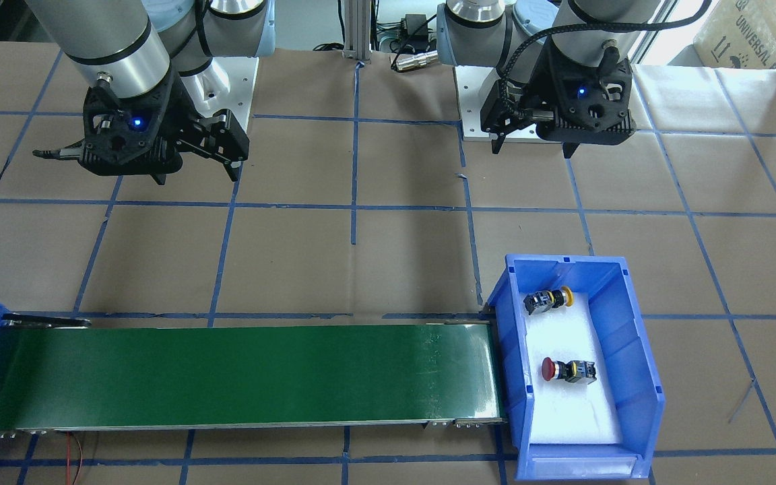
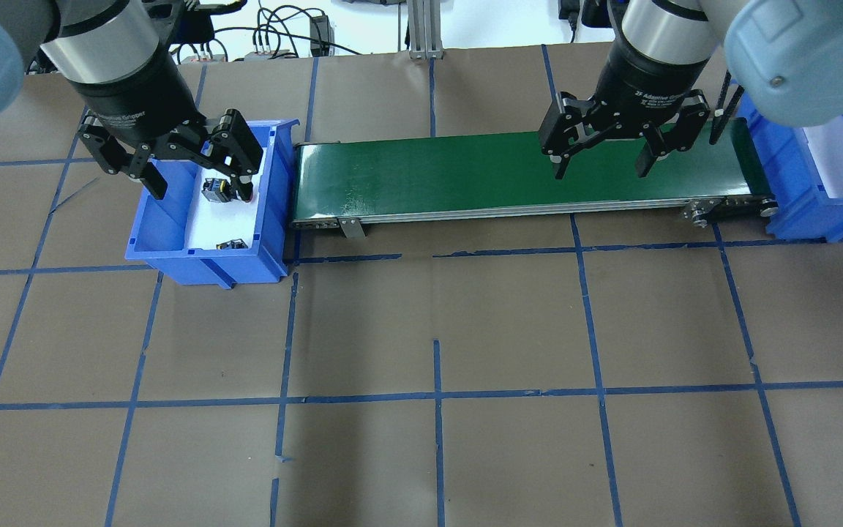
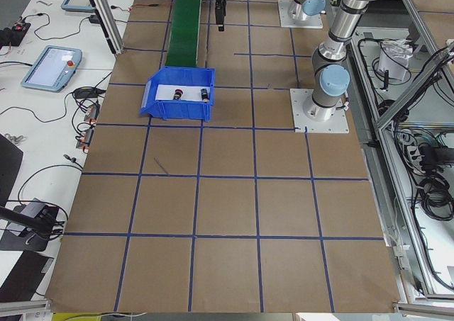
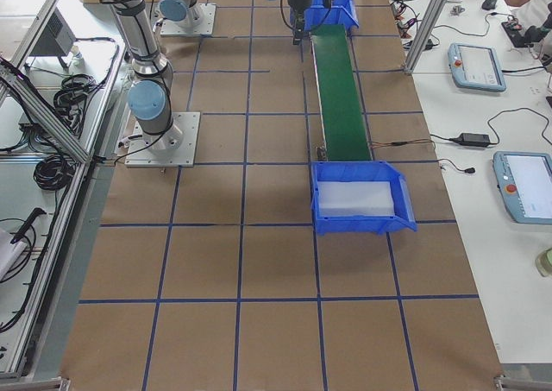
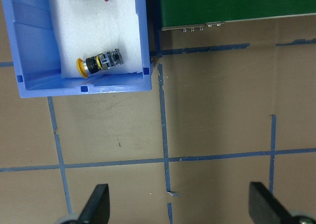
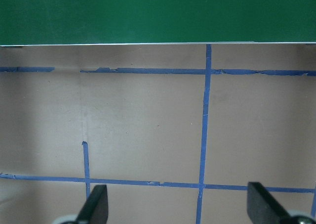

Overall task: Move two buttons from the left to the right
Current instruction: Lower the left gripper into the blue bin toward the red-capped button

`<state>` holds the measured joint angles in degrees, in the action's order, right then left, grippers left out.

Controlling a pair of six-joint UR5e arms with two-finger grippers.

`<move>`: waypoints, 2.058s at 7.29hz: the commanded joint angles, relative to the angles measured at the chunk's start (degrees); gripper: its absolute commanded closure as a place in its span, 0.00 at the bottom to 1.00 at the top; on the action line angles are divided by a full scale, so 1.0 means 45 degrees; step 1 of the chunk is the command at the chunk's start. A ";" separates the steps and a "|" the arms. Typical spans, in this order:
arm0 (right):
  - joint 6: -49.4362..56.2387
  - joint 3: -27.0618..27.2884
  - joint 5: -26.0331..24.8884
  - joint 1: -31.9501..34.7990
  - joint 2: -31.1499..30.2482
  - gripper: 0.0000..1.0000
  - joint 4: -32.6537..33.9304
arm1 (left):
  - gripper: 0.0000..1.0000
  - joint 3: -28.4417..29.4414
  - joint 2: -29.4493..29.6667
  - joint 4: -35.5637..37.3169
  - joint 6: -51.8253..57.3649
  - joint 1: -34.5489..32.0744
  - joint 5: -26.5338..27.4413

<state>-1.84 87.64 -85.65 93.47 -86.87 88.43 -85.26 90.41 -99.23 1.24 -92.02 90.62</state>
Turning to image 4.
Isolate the blue bin left side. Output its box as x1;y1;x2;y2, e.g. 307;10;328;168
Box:
304;0;360;32

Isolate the blue bin right side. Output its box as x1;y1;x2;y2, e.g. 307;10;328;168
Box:
311;161;417;235

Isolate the near teach pendant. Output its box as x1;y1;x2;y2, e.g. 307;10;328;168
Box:
492;151;551;225

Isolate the green conveyor belt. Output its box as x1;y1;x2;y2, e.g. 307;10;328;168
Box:
311;24;372;161

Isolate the black computer mouse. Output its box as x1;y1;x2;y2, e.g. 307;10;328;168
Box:
481;0;498;11

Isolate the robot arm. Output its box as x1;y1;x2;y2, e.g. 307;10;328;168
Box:
100;0;312;150
159;0;204;29

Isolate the far teach pendant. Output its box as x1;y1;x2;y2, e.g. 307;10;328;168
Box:
448;43;506;92

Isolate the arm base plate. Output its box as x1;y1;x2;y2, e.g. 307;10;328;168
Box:
160;3;216;37
123;112;201;167

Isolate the grey control box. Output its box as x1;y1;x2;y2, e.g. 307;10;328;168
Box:
30;8;76;57

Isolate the white foam pad right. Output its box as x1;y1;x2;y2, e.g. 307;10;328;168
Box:
317;181;394;217

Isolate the teach pendant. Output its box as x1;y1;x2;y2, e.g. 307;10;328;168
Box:
492;151;551;225
448;43;506;92

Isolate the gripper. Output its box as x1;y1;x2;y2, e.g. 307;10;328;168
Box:
287;0;312;45

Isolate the aluminium frame post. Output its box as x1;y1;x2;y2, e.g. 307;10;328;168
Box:
404;0;447;74

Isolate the red conveyor power wire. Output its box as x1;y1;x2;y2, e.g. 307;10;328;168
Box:
369;138;434;151

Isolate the black power adapter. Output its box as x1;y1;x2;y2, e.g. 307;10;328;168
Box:
459;133;492;148

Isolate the blue bin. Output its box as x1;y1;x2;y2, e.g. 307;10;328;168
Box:
311;161;417;235
304;0;360;32

